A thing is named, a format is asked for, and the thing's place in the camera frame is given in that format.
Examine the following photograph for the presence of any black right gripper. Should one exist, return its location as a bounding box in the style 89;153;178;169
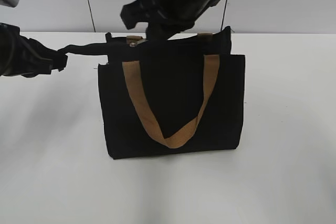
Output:
120;0;220;41

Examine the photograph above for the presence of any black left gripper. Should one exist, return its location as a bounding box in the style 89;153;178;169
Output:
10;35;68;78

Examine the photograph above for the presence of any metal zipper pull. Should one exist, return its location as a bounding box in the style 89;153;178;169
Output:
129;39;146;48

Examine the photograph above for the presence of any black tote bag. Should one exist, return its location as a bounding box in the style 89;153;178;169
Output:
61;27;245;159

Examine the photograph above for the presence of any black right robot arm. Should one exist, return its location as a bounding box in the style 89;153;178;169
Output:
120;0;220;40

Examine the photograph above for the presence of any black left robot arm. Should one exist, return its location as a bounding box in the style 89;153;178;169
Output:
1;23;68;78

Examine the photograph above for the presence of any tan front bag handle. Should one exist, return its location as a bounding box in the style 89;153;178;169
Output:
122;55;220;148

